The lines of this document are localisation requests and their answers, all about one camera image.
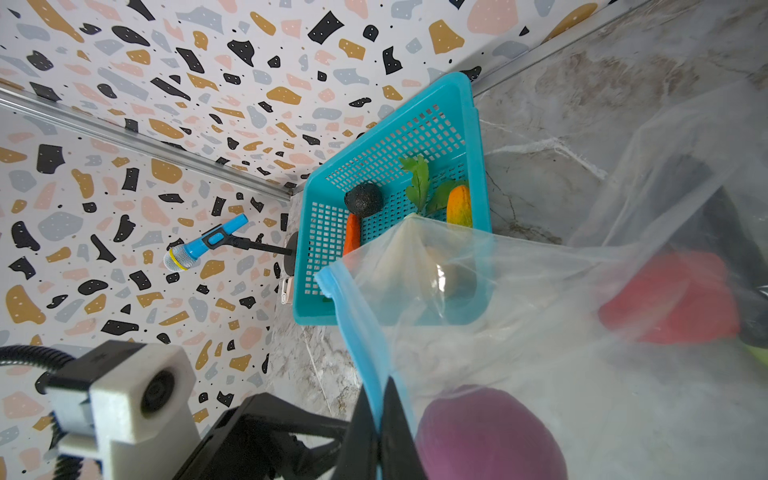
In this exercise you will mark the red toy pepper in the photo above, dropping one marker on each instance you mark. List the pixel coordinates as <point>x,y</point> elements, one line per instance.
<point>675,298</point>

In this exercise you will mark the yellow toy lemon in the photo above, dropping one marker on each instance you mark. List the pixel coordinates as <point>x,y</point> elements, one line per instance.
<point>447,277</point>

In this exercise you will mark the yellow green toy mango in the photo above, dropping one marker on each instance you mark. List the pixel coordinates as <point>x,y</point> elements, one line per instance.
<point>458,207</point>

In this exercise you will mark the orange toy carrot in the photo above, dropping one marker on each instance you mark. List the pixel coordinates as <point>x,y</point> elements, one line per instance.
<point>352,239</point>

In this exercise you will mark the purple toy onion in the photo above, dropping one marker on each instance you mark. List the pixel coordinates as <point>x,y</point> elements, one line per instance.
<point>485,433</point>

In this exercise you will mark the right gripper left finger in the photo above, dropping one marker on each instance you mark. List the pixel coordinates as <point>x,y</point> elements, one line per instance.
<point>358,458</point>

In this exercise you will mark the teal plastic basket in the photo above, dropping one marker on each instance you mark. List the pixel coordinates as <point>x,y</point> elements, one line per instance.
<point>440,124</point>

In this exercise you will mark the clear zip top bag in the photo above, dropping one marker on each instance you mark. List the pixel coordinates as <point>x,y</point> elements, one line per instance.
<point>618,409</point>

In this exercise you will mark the black toy avocado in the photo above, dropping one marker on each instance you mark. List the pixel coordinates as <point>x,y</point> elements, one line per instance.
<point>364,200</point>

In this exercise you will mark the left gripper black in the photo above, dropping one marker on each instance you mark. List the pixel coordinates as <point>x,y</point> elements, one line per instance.
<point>267,438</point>

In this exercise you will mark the green toy leaf vegetable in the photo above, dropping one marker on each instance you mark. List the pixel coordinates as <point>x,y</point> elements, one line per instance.
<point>418,192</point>

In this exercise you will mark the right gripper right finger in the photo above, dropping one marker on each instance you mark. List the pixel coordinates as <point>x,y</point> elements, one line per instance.
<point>398,456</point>

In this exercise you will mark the blue microphone on stand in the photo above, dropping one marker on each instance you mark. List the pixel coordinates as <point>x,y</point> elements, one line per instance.
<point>187,255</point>

